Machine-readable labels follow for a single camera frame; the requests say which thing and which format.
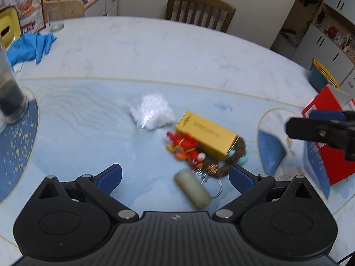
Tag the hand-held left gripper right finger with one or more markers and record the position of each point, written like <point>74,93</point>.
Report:
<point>240,178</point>

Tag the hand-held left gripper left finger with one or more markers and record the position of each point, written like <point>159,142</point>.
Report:
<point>111,178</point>

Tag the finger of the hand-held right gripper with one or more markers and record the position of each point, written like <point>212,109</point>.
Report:
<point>327,115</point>
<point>310,130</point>

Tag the light blue charm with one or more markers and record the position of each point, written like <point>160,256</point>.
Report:
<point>240,156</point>

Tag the red cardboard box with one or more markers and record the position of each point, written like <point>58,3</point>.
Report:
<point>335,166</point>

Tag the cream cylinder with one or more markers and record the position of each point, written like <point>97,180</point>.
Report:
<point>192,188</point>

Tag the small yellow box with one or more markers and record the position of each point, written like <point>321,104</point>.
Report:
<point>206,135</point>

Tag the red orange charm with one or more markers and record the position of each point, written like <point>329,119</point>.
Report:
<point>184,146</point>

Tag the white plastic bag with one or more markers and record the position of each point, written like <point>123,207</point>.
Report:
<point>152,112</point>

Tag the yellow blue strawberry basket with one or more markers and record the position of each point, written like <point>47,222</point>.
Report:
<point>319,74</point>

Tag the blue rubber gloves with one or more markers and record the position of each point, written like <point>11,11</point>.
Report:
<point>27,45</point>

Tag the clear drinking glass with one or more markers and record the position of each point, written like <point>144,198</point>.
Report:
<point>55,19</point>

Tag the light wooden chair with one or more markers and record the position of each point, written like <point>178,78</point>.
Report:
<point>66,8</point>

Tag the yellow dark tissue box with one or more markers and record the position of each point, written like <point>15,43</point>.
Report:
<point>9,22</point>

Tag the printed snack bag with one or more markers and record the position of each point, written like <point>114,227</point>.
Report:
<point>25,0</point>

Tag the white wooden wall cabinet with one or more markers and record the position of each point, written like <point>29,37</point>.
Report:
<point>327,36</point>

